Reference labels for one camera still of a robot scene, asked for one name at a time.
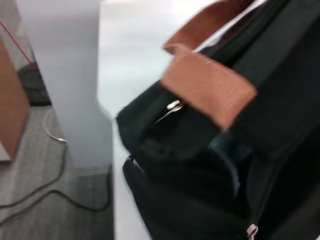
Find black bag orange handles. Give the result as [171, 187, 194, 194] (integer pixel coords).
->
[115, 0, 320, 240]

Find white table leg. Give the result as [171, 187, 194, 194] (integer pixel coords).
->
[15, 0, 114, 169]

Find dark blurred object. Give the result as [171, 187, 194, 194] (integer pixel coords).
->
[17, 65, 52, 107]

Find brown cardboard box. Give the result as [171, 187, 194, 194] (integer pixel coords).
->
[0, 37, 32, 166]

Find thin white cable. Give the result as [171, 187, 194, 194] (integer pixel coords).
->
[41, 109, 68, 144]

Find long black cable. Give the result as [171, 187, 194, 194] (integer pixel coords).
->
[0, 143, 112, 224]

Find thin red cable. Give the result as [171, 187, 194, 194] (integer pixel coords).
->
[0, 21, 39, 70]

